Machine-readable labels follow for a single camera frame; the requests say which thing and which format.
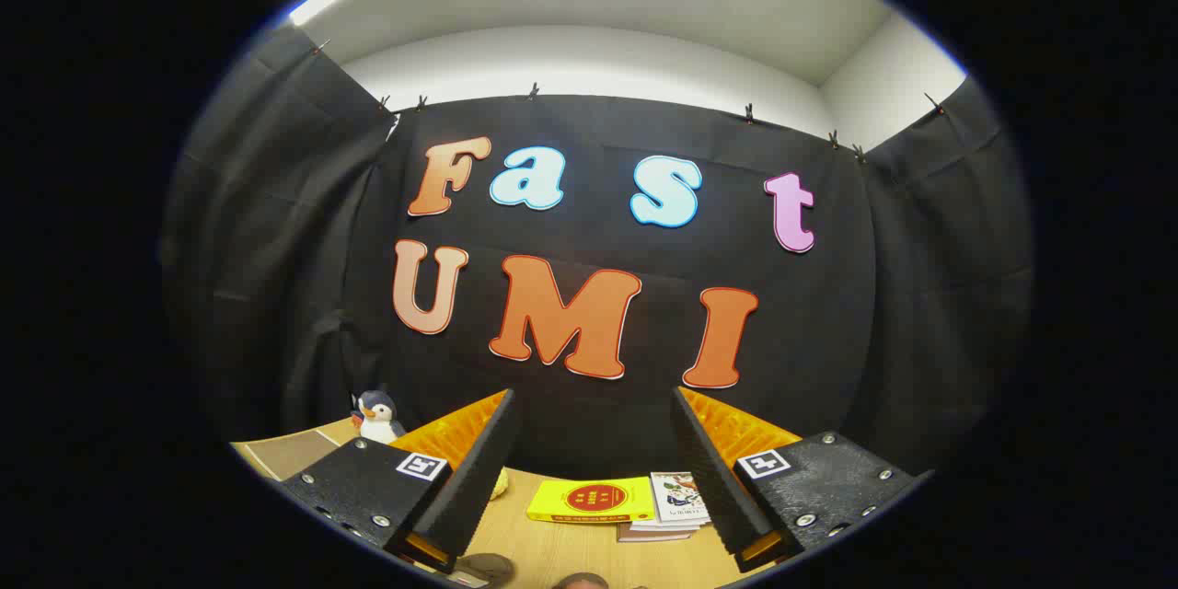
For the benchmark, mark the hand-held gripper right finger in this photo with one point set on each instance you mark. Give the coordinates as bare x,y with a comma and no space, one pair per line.
722,488

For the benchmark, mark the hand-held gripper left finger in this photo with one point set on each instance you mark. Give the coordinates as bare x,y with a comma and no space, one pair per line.
465,488

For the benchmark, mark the yellow bun plush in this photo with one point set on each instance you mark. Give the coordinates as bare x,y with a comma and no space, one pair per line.
499,484

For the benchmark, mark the white illustrated cover book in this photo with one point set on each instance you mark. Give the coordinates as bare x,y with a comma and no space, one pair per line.
676,497

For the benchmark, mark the plain white book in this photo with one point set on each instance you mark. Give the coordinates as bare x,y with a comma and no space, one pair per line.
676,525

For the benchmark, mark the brown cover book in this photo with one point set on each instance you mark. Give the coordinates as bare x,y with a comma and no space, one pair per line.
649,535

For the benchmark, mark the penguin plush toy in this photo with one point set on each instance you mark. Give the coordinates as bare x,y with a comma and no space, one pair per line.
377,419

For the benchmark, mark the yellow book red circle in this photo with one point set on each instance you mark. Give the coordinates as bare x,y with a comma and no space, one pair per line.
589,501

